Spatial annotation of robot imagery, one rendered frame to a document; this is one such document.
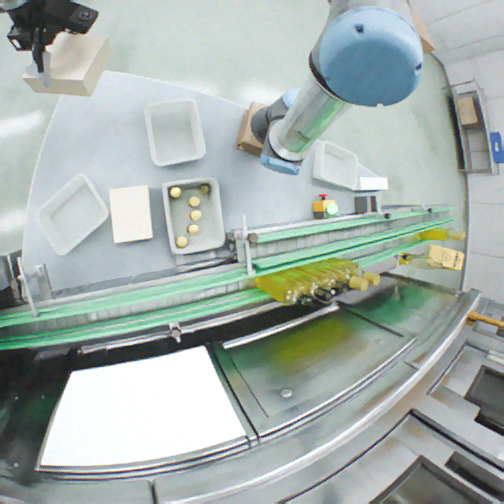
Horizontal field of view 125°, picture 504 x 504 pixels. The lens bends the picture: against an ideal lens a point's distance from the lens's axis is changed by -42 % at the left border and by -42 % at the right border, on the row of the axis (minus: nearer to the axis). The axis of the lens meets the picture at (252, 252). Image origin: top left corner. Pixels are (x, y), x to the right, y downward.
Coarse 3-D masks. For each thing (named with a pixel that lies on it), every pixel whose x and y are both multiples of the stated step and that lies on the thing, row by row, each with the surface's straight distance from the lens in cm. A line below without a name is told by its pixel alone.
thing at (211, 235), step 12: (180, 180) 71; (192, 180) 71; (204, 180) 72; (168, 192) 77; (192, 192) 78; (216, 192) 72; (168, 204) 71; (180, 204) 77; (204, 204) 78; (216, 204) 73; (168, 216) 70; (180, 216) 77; (204, 216) 78; (216, 216) 74; (168, 228) 70; (180, 228) 77; (204, 228) 78; (216, 228) 76; (192, 240) 78; (204, 240) 78; (216, 240) 76; (180, 252) 71
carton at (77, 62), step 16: (48, 48) 63; (64, 48) 61; (80, 48) 59; (96, 48) 57; (64, 64) 57; (80, 64) 55; (96, 64) 57; (32, 80) 61; (64, 80) 55; (80, 80) 53; (96, 80) 60
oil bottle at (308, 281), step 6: (282, 270) 71; (288, 270) 70; (294, 270) 70; (288, 276) 66; (294, 276) 65; (300, 276) 64; (306, 276) 64; (312, 276) 64; (300, 282) 61; (306, 282) 60; (312, 282) 60; (318, 282) 61; (306, 288) 60; (312, 288) 60
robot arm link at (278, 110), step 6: (288, 90) 68; (294, 90) 68; (282, 96) 69; (288, 96) 65; (294, 96) 66; (276, 102) 71; (282, 102) 67; (288, 102) 65; (270, 108) 74; (276, 108) 68; (282, 108) 66; (288, 108) 65; (270, 114) 73; (276, 114) 66; (282, 114) 65; (270, 120) 73
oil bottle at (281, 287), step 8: (256, 280) 73; (264, 280) 67; (272, 280) 63; (280, 280) 62; (288, 280) 61; (296, 280) 61; (264, 288) 68; (272, 288) 63; (280, 288) 59; (288, 288) 57; (296, 288) 57; (272, 296) 65; (280, 296) 60; (288, 296) 57; (288, 304) 58
